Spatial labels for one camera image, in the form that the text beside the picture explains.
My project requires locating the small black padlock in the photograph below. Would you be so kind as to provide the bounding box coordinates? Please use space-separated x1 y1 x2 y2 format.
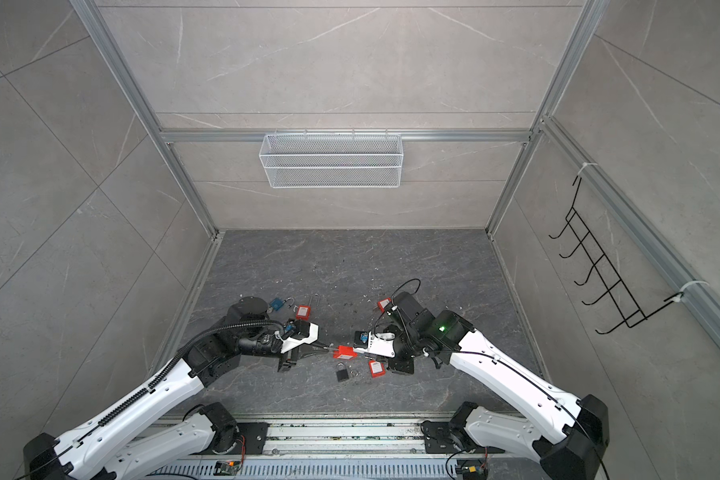
335 362 351 383

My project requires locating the red padlock long shackle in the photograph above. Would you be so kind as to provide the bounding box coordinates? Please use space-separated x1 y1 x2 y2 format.
294 294 320 321

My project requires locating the red padlock front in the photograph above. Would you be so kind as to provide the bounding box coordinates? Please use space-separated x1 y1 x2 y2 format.
368 360 386 378

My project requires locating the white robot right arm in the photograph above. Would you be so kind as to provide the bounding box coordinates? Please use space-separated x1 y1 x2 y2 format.
353 291 610 479

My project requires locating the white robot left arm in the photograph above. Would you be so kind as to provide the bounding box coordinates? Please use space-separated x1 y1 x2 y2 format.
23 297 322 479

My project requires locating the blue padlock with steel shackle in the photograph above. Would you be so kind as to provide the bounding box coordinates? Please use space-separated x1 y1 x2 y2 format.
269 297 296 312

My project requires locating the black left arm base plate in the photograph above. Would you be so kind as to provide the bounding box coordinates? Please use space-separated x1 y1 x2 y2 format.
229 422 270 455

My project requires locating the aluminium front rail frame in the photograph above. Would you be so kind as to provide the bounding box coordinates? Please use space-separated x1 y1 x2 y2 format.
144 414 547 479

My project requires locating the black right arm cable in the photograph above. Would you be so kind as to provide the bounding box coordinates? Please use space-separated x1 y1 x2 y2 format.
389 277 613 480

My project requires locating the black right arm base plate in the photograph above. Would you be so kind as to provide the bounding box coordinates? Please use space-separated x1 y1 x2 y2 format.
420 420 504 455

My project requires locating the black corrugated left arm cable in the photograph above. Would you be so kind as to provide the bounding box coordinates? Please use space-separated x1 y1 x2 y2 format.
95 320 286 428

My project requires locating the white wire mesh basket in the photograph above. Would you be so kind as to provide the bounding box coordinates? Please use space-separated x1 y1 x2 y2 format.
259 133 404 189

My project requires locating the black wire hook rack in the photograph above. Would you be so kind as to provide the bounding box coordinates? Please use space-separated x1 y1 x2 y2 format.
547 175 688 336

